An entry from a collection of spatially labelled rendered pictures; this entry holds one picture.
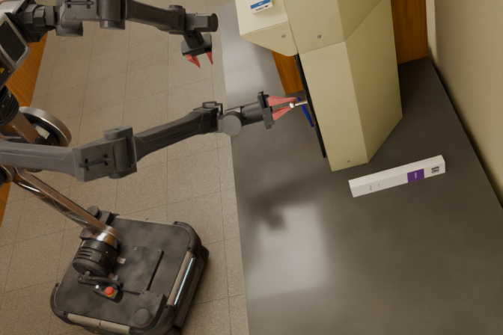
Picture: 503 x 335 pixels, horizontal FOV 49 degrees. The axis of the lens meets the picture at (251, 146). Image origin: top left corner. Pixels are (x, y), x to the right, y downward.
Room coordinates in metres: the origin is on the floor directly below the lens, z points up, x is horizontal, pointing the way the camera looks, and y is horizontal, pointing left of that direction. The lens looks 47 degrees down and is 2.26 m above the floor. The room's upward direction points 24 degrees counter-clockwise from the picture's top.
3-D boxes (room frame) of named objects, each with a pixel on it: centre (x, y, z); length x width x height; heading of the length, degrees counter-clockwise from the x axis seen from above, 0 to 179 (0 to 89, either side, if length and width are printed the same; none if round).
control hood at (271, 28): (1.15, -0.17, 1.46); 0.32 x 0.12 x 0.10; 168
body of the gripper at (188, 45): (1.50, 0.03, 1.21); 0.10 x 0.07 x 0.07; 78
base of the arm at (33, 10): (1.56, 0.43, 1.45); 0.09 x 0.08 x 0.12; 145
